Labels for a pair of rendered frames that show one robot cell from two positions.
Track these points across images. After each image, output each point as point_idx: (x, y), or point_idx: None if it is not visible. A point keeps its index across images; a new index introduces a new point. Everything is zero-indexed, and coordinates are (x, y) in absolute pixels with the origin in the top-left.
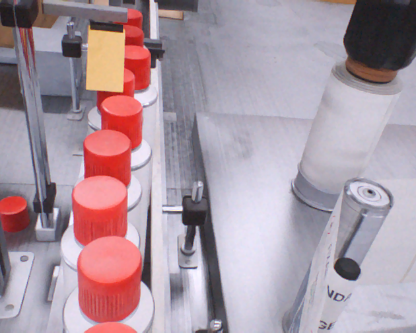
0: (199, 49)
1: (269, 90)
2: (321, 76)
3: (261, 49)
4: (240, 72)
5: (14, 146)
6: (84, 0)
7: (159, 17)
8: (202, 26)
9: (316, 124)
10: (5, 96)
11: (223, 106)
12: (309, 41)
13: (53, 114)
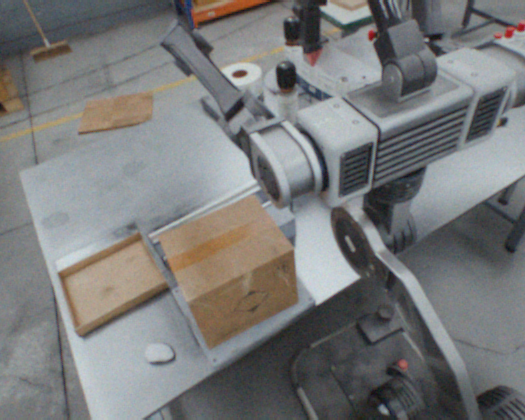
0: (185, 210)
1: (212, 171)
2: (178, 161)
3: (161, 190)
4: (201, 186)
5: (328, 209)
6: (151, 301)
7: (149, 249)
8: (146, 225)
9: (294, 109)
10: (303, 236)
11: (242, 177)
12: (128, 178)
13: (300, 215)
